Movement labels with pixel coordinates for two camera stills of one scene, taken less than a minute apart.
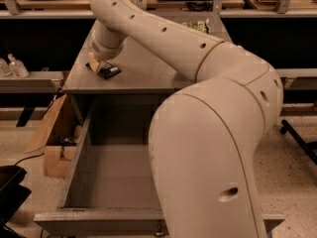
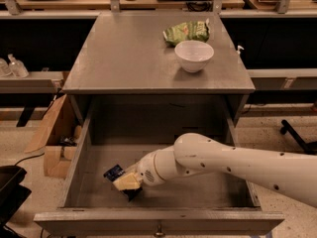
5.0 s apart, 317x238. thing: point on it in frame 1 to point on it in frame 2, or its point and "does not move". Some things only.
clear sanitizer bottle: (17, 68) does not move
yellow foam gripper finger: (93, 62) to (129, 181)
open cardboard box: (57, 138) does not move
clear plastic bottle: (4, 68) does not move
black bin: (13, 194) does not move
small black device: (107, 69) to (112, 173)
